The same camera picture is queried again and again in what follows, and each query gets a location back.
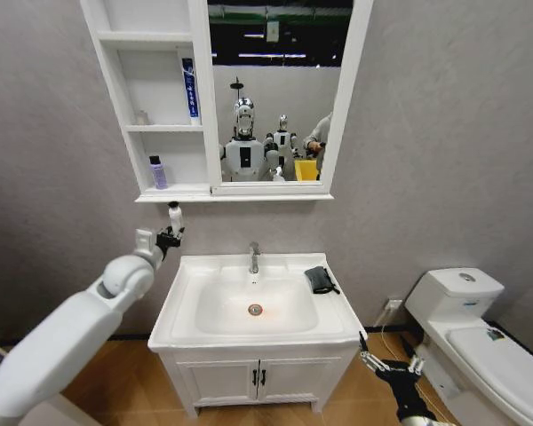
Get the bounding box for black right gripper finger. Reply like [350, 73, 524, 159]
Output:
[401, 335, 426, 377]
[358, 330, 388, 373]

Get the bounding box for white bottle with black cap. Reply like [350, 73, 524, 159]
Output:
[167, 201, 185, 235]

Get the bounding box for dark grey folded towel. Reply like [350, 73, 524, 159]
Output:
[303, 265, 341, 296]

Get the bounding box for white ceramic washbasin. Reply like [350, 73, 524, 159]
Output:
[147, 252, 362, 354]

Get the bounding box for white vanity cabinet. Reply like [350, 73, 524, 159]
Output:
[157, 342, 361, 419]

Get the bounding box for cabinet mirror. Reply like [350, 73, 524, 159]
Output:
[207, 0, 354, 184]

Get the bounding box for purple bottle with black cap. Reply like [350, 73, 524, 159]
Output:
[147, 154, 170, 190]

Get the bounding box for white toilet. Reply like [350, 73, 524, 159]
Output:
[403, 266, 533, 426]

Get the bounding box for chrome faucet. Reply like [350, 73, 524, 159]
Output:
[248, 241, 264, 274]

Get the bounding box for blue and white toothpaste tube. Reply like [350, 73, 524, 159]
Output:
[180, 57, 202, 127]

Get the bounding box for person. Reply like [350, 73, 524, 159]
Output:
[302, 112, 334, 178]

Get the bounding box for thin white cable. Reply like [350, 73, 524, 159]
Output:
[373, 304, 427, 400]

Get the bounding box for white wall cabinet with shelves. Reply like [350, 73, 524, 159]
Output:
[79, 0, 375, 204]

